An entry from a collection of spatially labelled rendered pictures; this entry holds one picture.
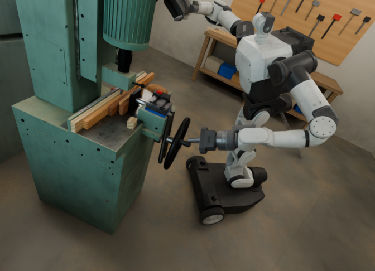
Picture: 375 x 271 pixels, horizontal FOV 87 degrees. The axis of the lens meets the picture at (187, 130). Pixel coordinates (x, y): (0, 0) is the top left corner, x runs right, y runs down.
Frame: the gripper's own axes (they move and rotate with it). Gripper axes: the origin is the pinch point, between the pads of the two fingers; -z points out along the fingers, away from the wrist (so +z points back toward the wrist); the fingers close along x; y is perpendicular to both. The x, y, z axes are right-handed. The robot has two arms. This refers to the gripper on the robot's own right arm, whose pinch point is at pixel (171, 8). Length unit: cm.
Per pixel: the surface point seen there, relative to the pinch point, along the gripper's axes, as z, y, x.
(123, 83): -27.6, 27.7, 14.3
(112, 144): -51, 32, 31
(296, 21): 286, -63, 81
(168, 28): 315, 130, -37
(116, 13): -32.8, 6.3, -4.0
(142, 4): -29.2, -1.9, -1.3
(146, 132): -32, 31, 38
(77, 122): -52, 37, 17
